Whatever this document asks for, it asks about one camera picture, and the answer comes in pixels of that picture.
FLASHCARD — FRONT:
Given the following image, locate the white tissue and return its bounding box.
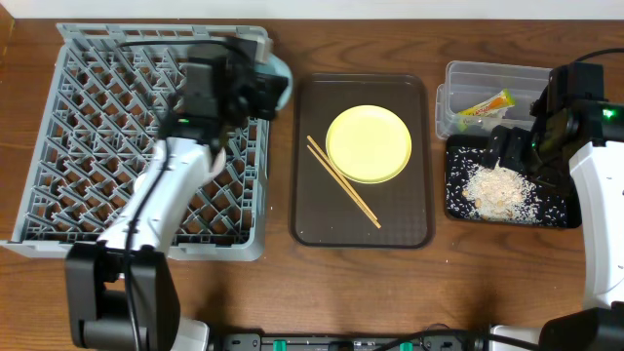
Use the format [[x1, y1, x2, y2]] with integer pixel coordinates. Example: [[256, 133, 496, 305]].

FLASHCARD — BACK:
[[481, 109, 507, 133]]

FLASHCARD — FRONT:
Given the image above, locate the light blue bowl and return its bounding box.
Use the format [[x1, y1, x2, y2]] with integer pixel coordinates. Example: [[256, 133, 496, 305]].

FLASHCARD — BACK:
[[265, 54, 293, 111]]

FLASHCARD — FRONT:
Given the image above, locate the green snack wrapper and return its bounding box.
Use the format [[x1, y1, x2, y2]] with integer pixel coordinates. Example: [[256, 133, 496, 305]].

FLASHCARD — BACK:
[[457, 89, 516, 132]]

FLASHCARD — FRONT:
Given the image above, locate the food scraps rice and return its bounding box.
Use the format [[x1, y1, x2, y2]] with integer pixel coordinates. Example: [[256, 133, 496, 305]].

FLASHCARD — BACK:
[[447, 145, 569, 226]]

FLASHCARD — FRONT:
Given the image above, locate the wooden chopstick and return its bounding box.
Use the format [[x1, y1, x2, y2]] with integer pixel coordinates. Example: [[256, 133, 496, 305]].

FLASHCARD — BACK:
[[306, 136, 378, 219], [306, 145, 381, 229]]

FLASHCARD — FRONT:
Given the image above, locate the yellow round plate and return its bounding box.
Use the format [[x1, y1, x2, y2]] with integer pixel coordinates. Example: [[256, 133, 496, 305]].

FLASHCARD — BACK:
[[325, 105, 412, 184]]

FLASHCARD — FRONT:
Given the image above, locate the white pink bowl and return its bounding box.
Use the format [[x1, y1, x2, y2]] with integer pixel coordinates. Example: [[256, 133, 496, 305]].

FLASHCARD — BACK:
[[206, 148, 227, 182]]

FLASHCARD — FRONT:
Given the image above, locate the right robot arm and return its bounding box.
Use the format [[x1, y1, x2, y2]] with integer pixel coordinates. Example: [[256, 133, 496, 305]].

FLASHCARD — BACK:
[[482, 58, 623, 350]]

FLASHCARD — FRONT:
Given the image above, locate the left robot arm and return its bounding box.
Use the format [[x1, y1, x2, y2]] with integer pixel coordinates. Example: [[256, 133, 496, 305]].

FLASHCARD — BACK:
[[64, 38, 293, 350]]

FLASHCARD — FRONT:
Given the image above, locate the black waste tray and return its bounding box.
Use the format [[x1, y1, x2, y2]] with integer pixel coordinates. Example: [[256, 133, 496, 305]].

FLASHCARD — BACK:
[[444, 134, 582, 229]]

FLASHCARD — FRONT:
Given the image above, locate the clear plastic bin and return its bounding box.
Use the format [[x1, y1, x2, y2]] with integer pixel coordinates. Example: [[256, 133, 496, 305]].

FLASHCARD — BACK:
[[435, 60, 550, 139]]

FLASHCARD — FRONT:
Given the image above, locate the grey plastic dish rack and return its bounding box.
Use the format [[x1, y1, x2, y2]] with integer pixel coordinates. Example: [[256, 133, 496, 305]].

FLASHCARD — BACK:
[[2, 23, 269, 261]]

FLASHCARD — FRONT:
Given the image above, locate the dark brown serving tray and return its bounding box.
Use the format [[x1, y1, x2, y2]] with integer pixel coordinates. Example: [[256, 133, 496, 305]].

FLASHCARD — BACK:
[[290, 73, 435, 249]]

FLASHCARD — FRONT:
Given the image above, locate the right black cable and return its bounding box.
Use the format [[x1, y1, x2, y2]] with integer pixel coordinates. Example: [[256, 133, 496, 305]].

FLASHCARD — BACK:
[[572, 47, 624, 64]]

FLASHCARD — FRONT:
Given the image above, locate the black cable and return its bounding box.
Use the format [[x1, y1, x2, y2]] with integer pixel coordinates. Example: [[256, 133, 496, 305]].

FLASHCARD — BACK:
[[114, 38, 235, 351], [572, 47, 624, 64]]

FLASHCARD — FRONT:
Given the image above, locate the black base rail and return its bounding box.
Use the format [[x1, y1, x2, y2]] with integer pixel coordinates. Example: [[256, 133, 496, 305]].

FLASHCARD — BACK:
[[207, 333, 488, 351]]

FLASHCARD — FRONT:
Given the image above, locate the left black cable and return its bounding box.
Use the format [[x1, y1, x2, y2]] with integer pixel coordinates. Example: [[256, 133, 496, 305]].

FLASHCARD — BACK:
[[114, 38, 235, 351]]

